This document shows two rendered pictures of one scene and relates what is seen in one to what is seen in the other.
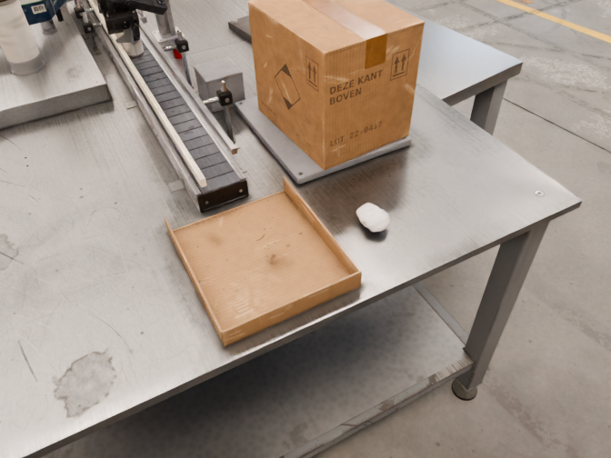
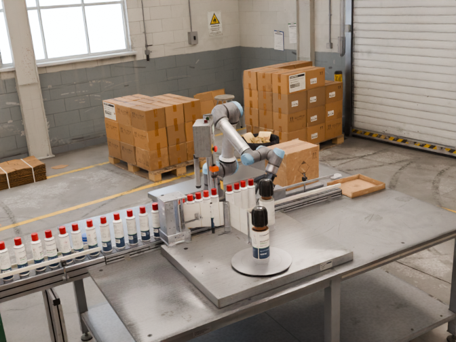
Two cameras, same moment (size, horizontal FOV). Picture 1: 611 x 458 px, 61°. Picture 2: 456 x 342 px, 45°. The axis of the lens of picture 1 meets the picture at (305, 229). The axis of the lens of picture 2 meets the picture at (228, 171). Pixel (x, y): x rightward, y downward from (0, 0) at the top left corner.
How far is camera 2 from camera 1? 4.03 m
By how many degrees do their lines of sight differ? 78
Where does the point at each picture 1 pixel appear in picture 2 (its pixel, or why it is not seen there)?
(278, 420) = not seen: hidden behind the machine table
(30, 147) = (317, 225)
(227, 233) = (349, 191)
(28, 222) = (357, 216)
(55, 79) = (277, 220)
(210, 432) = (368, 277)
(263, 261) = (357, 186)
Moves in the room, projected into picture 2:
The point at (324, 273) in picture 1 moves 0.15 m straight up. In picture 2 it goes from (357, 181) to (357, 161)
